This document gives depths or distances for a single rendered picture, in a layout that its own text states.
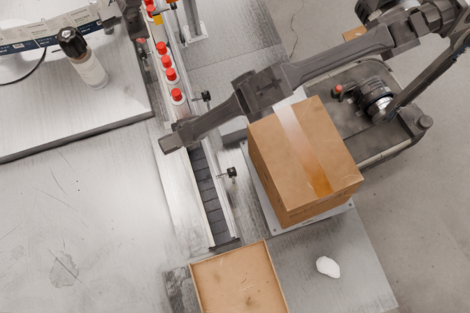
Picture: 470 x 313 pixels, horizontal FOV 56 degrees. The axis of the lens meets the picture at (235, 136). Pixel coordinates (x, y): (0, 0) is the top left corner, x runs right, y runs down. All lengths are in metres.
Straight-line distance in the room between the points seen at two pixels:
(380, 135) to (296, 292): 1.11
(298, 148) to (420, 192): 1.36
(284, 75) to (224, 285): 0.81
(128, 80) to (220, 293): 0.85
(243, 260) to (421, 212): 1.28
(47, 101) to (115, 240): 0.60
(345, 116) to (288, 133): 1.04
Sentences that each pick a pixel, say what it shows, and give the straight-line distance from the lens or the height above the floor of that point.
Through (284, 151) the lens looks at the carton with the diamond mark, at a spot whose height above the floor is 1.12.
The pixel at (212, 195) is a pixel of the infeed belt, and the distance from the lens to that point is 1.51.
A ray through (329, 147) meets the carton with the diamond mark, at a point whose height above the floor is 1.12.
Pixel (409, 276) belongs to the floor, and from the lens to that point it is 2.46.
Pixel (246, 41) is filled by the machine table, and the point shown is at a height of 0.83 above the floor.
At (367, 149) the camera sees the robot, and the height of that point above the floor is 0.24.
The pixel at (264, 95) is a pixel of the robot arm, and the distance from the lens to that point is 0.94.
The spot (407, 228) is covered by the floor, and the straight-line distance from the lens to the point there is 2.50.
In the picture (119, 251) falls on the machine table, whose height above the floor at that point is 0.83.
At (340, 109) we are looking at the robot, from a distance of 2.35.
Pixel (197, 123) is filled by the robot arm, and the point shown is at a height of 1.26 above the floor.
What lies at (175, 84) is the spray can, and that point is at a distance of 1.51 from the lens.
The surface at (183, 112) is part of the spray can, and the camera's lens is 1.52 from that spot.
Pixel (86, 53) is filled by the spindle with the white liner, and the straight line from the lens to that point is 1.62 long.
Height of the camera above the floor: 2.33
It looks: 67 degrees down
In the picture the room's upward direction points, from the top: 7 degrees counter-clockwise
